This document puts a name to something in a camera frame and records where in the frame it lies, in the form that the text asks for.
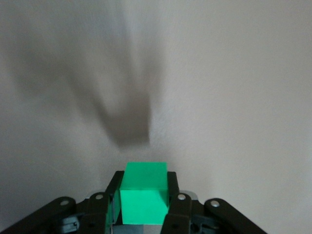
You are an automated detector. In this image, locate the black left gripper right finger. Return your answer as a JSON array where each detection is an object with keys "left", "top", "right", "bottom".
[{"left": 160, "top": 171, "right": 269, "bottom": 234}]

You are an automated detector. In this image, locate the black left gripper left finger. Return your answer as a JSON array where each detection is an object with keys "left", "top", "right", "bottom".
[{"left": 0, "top": 170, "right": 125, "bottom": 234}]

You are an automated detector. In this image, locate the brown table mat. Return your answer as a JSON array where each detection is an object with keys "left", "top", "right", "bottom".
[{"left": 0, "top": 0, "right": 312, "bottom": 234}]

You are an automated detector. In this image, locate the small green cube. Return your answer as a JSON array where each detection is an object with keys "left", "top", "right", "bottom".
[{"left": 119, "top": 162, "right": 170, "bottom": 225}]

